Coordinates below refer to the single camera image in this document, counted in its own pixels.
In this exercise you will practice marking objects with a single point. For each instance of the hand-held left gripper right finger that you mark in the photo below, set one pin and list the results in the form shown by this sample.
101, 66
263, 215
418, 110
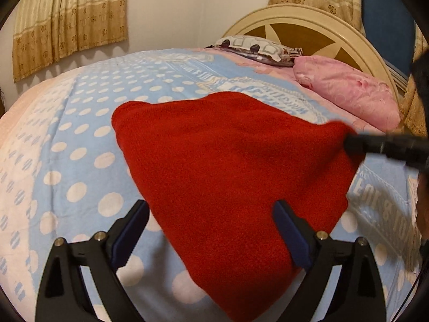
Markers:
295, 238

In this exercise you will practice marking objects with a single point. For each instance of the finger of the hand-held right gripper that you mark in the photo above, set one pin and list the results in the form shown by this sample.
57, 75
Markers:
363, 144

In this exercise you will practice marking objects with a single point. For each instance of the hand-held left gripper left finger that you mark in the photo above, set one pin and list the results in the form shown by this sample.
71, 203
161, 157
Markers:
129, 238

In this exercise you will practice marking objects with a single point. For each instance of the red fleece towel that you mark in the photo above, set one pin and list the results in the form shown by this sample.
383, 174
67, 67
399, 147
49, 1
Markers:
218, 174

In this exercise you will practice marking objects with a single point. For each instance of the pink pillow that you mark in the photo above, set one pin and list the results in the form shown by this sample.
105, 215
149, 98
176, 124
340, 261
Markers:
348, 87

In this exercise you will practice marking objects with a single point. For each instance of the polka dot bed blanket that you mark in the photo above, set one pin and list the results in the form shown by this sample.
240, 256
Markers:
83, 134

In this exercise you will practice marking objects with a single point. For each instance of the dark blue window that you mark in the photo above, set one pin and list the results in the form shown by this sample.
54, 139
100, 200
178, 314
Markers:
385, 16

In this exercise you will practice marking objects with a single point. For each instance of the cream wooden headboard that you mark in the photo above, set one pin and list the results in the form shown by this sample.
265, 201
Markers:
301, 10

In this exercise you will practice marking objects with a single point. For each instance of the patterned pillow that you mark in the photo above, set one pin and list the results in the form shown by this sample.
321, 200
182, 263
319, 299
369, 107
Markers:
254, 45

